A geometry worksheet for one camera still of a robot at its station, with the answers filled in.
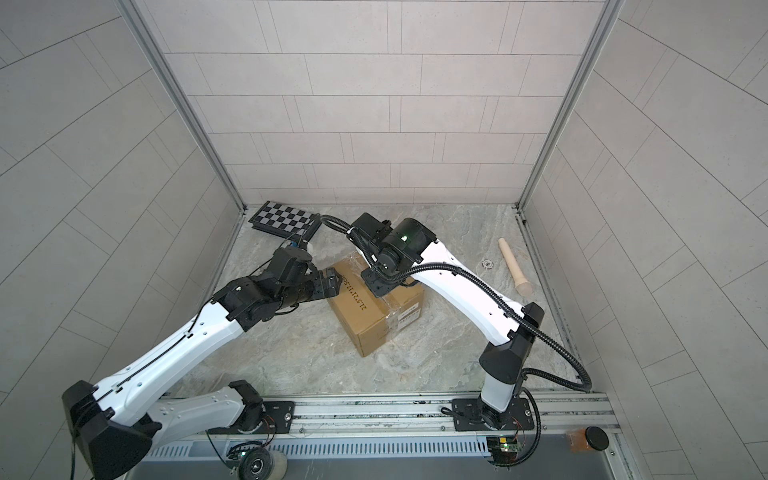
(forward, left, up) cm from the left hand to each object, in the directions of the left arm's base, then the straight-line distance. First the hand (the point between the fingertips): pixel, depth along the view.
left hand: (338, 280), depth 74 cm
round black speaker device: (-36, +11, -7) cm, 38 cm away
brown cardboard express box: (-9, -8, -3) cm, 13 cm away
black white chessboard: (+34, +28, -16) cm, 47 cm away
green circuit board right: (-33, -40, -19) cm, 55 cm away
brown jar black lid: (-32, -54, -9) cm, 63 cm away
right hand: (-4, -10, +3) cm, 11 cm away
